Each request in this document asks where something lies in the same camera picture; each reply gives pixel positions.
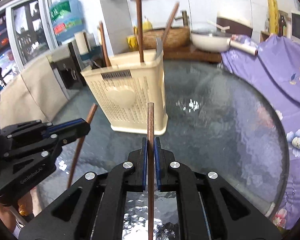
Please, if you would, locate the brown wooden chopstick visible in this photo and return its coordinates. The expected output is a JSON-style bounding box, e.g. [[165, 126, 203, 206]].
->
[[99, 21, 111, 67], [135, 0, 144, 63], [161, 2, 179, 44], [147, 102, 154, 240], [67, 103, 98, 188]]

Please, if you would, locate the left hand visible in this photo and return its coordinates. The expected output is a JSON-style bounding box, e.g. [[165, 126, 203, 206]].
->
[[0, 192, 33, 233]]

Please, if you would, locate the beige curtain cloth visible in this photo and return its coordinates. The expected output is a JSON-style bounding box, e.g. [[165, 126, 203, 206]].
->
[[0, 55, 68, 128]]

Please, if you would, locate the cream plastic utensil holder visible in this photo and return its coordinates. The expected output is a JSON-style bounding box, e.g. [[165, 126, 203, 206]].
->
[[81, 49, 168, 135]]

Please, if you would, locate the water dispenser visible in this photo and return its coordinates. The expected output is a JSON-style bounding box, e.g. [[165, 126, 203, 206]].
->
[[47, 38, 87, 100]]

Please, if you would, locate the paper cup holder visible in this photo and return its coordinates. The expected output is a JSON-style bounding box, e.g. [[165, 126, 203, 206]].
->
[[75, 30, 103, 61]]

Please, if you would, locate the wooden counter shelf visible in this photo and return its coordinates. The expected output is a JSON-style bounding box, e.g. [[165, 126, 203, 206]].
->
[[164, 45, 222, 63]]

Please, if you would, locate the small steel spoon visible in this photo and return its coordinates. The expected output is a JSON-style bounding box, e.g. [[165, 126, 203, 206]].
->
[[154, 37, 164, 60]]

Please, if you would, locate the yellow mug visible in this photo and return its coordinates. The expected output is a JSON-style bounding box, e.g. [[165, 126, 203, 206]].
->
[[127, 35, 139, 51]]

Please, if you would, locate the woven wooden basin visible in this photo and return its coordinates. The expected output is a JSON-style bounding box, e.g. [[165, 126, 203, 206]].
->
[[143, 27, 190, 49]]

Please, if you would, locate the blue water bottle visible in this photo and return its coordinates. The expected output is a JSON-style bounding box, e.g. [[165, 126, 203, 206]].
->
[[50, 0, 86, 43]]

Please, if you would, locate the yellow soap bottle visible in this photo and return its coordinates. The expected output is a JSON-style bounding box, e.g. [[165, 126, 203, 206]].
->
[[142, 16, 153, 32]]

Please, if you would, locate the brass faucet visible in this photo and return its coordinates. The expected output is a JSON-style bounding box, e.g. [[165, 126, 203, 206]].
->
[[174, 10, 189, 27]]

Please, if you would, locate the purple floral cloth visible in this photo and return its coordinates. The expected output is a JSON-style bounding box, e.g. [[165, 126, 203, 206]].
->
[[222, 35, 300, 230]]

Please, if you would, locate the dark glass bottle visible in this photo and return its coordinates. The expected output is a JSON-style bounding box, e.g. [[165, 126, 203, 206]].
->
[[278, 15, 287, 37]]

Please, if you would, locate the yellow roll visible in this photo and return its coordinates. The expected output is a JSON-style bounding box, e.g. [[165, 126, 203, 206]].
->
[[267, 0, 280, 35]]

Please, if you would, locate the white pan with handle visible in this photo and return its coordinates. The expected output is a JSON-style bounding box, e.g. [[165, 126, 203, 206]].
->
[[190, 30, 258, 56]]

